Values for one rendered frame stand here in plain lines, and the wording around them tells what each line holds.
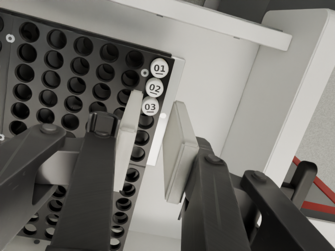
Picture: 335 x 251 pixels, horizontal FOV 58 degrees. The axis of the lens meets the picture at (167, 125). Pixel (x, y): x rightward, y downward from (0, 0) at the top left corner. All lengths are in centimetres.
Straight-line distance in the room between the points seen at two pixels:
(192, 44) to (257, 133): 10
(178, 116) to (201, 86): 13
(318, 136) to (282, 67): 116
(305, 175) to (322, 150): 117
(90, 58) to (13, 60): 5
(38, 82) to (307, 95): 19
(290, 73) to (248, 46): 8
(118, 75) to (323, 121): 121
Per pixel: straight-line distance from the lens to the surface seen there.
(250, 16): 76
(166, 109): 28
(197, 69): 29
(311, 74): 22
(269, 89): 25
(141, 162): 24
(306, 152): 141
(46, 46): 23
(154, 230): 36
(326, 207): 60
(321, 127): 139
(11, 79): 24
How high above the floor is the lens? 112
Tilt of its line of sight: 70 degrees down
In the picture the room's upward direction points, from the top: 169 degrees clockwise
